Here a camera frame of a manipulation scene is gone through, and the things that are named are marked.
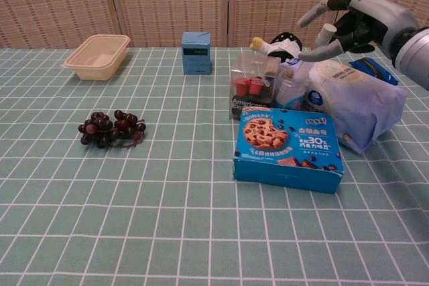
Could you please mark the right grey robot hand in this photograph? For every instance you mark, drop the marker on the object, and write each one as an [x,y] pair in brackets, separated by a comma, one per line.
[378,18]

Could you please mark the clear tube with white cap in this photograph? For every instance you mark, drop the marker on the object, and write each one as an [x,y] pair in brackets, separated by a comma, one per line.
[328,29]

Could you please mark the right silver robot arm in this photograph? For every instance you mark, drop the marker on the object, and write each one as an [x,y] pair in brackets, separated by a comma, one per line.
[415,55]

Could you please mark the dark blue snack packet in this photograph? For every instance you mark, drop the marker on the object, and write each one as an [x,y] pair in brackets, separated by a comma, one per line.
[373,70]

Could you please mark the light blue wet wipes pack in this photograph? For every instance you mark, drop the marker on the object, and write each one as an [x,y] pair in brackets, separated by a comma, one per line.
[352,98]

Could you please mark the clear plastic jar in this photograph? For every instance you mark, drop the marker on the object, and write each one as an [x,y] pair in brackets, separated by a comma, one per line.
[291,93]

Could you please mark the clear box red coffee capsules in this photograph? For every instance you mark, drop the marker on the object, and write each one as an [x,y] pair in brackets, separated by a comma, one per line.
[248,98]

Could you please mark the blue chocolate cookie box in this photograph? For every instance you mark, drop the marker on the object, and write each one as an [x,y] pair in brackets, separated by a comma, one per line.
[285,152]

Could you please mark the small blue carton box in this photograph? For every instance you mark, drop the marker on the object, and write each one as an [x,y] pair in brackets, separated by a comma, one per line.
[196,55]

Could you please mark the woven bamboo folding screen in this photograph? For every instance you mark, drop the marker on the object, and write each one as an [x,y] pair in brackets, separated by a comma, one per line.
[167,1]

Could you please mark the beige plastic food container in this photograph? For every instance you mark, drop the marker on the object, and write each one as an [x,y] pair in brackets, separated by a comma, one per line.
[100,60]

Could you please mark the green checked tablecloth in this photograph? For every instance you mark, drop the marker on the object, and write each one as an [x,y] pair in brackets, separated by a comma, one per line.
[167,205]

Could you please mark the dark red grape bunch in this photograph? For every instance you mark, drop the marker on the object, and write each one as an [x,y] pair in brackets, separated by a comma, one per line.
[110,128]

